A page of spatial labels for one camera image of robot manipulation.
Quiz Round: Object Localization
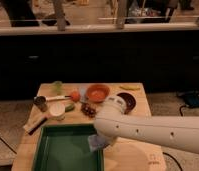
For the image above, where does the wooden handled brush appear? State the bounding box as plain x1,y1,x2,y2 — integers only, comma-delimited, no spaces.
23,115,47,135

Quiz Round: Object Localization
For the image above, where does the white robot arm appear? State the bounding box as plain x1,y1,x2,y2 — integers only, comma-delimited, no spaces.
94,95,199,154

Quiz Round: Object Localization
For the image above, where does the blue sponge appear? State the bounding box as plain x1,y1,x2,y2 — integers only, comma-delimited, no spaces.
88,134,107,152

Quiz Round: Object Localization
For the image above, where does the orange bowl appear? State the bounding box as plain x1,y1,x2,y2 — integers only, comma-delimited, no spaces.
86,84,110,103

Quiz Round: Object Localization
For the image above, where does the white cup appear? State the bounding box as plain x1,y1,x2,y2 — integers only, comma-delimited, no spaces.
49,102,65,120

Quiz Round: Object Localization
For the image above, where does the green transparent cup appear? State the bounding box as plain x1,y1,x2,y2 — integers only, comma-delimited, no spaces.
52,81,62,95

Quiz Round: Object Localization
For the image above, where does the green plastic tray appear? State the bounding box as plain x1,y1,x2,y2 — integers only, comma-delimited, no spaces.
32,124,104,171

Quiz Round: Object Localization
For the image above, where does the clear plastic piece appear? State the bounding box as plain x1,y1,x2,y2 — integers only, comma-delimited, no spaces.
79,86,87,103

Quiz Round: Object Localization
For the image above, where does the red tomato toy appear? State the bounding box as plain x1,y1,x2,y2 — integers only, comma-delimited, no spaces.
70,91,80,102

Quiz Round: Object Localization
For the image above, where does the metal cup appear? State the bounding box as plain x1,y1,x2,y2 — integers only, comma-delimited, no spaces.
34,96,48,112

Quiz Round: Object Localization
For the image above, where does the white handled knife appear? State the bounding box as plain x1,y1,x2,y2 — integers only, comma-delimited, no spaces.
34,95,70,101

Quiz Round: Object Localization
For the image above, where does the black blue floor device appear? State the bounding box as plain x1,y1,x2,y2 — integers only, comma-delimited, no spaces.
178,92,199,108

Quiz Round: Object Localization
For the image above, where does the dark purple bowl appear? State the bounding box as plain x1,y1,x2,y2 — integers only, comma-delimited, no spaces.
118,92,136,114

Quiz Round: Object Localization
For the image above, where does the yellow banana toy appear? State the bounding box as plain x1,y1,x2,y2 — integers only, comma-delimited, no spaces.
119,85,140,91

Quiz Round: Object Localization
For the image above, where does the green vegetable toy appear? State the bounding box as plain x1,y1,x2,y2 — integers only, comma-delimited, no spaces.
65,103,75,112

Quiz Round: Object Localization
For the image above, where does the dark grape bunch toy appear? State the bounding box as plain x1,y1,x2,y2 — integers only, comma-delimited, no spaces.
81,103,96,118

